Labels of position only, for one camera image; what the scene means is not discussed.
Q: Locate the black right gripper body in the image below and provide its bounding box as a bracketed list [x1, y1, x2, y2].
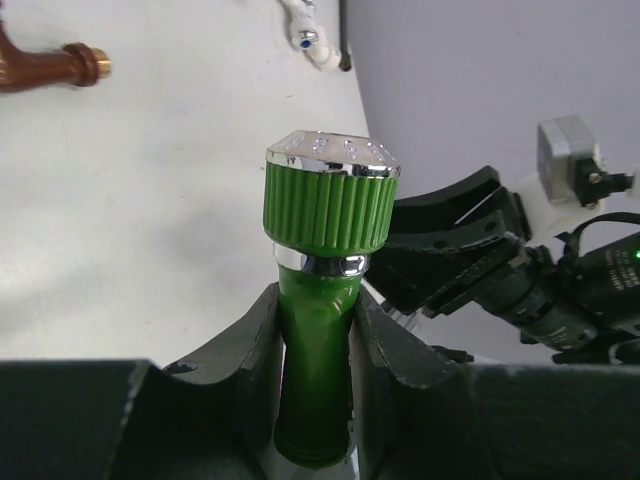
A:
[389, 205, 530, 316]

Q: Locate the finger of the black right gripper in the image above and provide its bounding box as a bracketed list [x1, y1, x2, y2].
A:
[392, 166, 515, 220]
[367, 211, 505, 314]

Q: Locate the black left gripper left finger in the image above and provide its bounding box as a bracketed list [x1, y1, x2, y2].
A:
[1, 285, 282, 479]

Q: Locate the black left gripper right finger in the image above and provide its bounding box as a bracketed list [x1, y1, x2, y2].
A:
[349, 292, 639, 479]

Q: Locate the green plastic faucet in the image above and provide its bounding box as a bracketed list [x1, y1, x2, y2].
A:
[263, 130, 401, 469]

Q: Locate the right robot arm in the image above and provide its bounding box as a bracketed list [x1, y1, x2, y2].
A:
[366, 166, 639, 366]

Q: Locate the white faucet with blue cap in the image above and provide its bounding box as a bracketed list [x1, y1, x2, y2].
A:
[282, 0, 342, 71]

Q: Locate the brown plastic faucet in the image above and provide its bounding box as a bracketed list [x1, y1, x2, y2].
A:
[1, 21, 112, 94]

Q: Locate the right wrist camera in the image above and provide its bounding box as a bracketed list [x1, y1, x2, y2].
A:
[515, 115, 639, 246]

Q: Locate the dark grey flexible hose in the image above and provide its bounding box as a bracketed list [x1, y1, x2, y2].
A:
[337, 0, 354, 72]

